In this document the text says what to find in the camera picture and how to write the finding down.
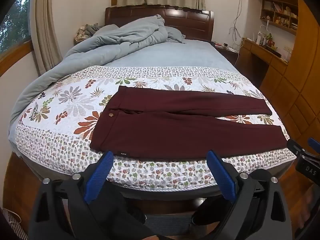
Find wooden wardrobe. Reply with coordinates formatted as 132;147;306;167
260;0;320;143

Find wooden desk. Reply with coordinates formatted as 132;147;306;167
236;39;289;88

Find white desk lamp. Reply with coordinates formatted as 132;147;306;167
257;21;273;46

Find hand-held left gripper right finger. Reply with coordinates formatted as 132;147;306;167
206;150;293;240

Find pile of clothes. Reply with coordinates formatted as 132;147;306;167
74;24;105;46

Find dark wooden headboard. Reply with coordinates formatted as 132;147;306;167
104;5;215;42

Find wooden wall shelf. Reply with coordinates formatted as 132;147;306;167
250;0;299;35

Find bed with blue sheet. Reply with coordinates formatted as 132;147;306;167
7;39;298;200

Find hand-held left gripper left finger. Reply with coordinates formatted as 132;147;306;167
29;151;114;240

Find beige side window curtain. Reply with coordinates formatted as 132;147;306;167
29;0;63;77

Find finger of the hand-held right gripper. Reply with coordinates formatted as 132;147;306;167
287;139;310;159
308;137;320;154

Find grey-blue duvet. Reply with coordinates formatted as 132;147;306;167
7;14;187;140

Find wooden nightstand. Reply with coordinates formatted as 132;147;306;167
212;41;240;65

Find striped bag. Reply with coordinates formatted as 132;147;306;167
0;207;28;240

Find wood-framed window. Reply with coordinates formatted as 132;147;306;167
0;0;34;77

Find floral quilted bedspread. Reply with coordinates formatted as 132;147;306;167
15;65;298;189

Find hanging white cables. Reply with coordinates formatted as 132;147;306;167
229;0;247;48

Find black slipper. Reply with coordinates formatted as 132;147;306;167
131;207;148;225
191;202;213;226

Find grey floor mat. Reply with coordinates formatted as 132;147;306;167
144;213;197;236

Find maroon pants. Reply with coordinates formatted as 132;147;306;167
90;85;288;160

